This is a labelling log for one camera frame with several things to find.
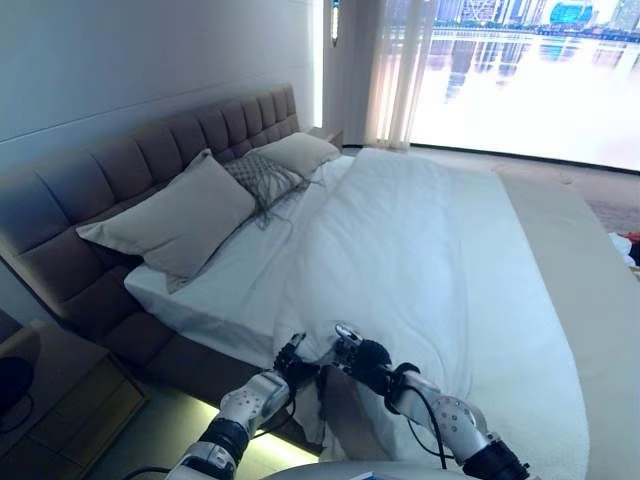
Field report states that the large beige pillow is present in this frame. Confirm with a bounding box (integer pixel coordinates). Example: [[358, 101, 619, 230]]
[[75, 148, 258, 280]]

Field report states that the slim wall light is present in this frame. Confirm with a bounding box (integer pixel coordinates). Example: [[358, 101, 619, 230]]
[[327, 0, 344, 52]]

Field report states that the sheer beige curtain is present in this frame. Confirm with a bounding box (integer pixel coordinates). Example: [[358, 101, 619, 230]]
[[367, 0, 434, 152]]

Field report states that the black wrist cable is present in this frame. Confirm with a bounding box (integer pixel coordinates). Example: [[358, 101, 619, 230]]
[[283, 379, 302, 417], [407, 384, 457, 472]]

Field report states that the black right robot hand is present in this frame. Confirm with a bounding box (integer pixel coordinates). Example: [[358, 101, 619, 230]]
[[333, 322, 394, 396]]

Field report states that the white fitted mattress sheet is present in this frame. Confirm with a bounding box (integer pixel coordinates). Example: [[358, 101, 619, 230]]
[[123, 154, 362, 357]]

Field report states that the black round device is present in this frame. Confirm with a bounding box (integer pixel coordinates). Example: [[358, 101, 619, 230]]
[[0, 357, 34, 417]]

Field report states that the white duvet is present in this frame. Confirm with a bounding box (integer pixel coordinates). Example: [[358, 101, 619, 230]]
[[272, 147, 592, 480]]

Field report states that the small beige pillow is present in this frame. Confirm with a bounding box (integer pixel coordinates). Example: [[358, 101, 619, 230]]
[[244, 132, 342, 177]]

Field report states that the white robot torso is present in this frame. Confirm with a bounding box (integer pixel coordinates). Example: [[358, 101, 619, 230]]
[[279, 462, 467, 480]]

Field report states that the brown tufted headboard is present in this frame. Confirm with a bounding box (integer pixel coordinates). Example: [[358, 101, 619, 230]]
[[0, 84, 302, 322]]

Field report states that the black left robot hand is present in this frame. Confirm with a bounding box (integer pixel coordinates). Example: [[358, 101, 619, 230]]
[[273, 332, 308, 387]]

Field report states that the wooden drawer nightstand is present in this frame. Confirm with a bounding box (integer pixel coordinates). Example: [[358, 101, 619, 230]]
[[0, 319, 149, 480]]

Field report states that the small wooden nightstand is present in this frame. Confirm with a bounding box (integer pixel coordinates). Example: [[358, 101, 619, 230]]
[[307, 127, 344, 150]]

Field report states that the brown upholstered bed frame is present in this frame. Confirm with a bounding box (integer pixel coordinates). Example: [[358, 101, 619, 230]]
[[58, 264, 322, 447]]

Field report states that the cardboard box with clothes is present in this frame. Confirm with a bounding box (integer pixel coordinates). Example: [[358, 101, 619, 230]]
[[612, 229, 640, 272]]

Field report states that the grey tasselled cushion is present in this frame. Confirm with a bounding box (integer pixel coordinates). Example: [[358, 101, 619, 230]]
[[222, 152, 327, 232]]

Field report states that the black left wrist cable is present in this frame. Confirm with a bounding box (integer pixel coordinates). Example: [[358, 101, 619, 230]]
[[283, 379, 302, 417]]

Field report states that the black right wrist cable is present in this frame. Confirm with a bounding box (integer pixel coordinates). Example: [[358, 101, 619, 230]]
[[407, 384, 457, 472]]

